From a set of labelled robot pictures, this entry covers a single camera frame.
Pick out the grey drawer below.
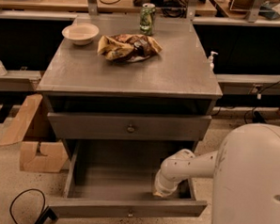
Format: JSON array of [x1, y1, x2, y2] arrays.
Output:
[[50, 139, 207, 218], [48, 112, 211, 141]]

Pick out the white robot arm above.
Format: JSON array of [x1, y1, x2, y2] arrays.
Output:
[[154, 123, 280, 224]]

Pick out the grey drawer cabinet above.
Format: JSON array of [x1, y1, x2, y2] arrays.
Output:
[[32, 10, 227, 172]]

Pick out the grey top drawer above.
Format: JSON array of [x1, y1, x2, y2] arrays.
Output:
[[48, 112, 211, 141]]

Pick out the crumpled chip bag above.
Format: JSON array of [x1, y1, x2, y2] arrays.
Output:
[[97, 34, 163, 63]]

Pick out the white pump bottle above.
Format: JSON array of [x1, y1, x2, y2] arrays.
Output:
[[208, 51, 218, 71]]

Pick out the cardboard box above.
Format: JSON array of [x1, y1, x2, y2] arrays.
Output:
[[0, 93, 68, 173]]

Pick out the white bowl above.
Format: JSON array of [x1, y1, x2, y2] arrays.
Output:
[[61, 23, 99, 46]]

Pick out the green soda can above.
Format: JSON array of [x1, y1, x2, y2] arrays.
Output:
[[140, 3, 156, 36]]

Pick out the black chair leg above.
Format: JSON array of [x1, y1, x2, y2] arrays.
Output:
[[34, 206, 58, 224]]

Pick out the black cable bundle right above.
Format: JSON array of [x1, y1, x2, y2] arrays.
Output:
[[242, 72, 280, 127]]

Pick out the black floor cable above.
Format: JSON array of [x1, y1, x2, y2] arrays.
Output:
[[8, 187, 48, 224]]

